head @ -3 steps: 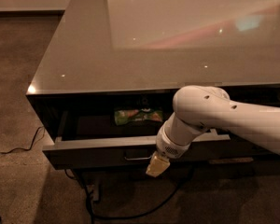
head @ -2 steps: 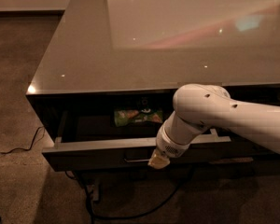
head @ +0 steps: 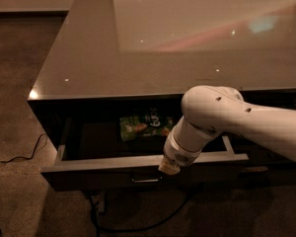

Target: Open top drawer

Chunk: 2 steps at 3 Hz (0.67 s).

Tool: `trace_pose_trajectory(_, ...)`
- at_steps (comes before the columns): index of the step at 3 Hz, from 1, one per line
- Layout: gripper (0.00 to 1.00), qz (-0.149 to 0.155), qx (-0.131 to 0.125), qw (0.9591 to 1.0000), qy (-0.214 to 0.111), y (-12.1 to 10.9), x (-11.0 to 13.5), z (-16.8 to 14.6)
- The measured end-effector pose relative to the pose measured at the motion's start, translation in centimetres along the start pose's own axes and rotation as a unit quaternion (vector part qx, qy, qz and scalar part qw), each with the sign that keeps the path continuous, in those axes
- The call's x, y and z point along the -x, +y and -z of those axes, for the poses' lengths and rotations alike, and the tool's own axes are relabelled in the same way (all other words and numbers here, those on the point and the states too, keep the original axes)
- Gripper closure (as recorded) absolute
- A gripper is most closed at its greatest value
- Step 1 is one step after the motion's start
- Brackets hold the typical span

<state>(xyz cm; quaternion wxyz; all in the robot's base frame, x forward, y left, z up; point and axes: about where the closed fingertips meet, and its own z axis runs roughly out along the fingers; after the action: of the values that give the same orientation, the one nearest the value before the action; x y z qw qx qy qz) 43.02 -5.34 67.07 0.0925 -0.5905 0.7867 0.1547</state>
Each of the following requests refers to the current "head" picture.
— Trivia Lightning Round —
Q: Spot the drawer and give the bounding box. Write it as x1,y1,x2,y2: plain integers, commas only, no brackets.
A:
41,118,249,191

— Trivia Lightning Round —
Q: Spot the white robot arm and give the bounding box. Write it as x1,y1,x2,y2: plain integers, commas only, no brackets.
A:
159,86,296,175

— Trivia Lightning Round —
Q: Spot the dark cabinet with glossy top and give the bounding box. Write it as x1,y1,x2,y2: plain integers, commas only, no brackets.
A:
27,0,296,199

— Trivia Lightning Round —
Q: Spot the green snack bag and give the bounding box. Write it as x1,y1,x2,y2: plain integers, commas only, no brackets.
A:
119,117,175,142

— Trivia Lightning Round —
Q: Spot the thin black floor cable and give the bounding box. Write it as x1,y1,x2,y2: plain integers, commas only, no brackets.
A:
0,132,48,166

